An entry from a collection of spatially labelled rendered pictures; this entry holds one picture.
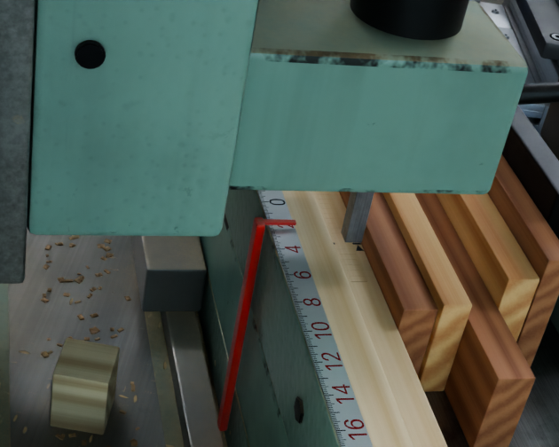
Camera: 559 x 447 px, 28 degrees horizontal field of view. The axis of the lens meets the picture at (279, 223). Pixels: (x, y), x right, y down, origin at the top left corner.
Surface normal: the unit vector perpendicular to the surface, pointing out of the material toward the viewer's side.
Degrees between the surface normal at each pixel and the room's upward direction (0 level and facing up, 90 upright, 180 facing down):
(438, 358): 90
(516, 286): 90
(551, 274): 90
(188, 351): 0
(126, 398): 0
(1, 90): 90
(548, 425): 0
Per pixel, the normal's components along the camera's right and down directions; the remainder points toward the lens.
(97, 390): -0.08, 0.56
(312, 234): 0.16, -0.81
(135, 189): 0.20, 0.59
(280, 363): -0.97, -0.01
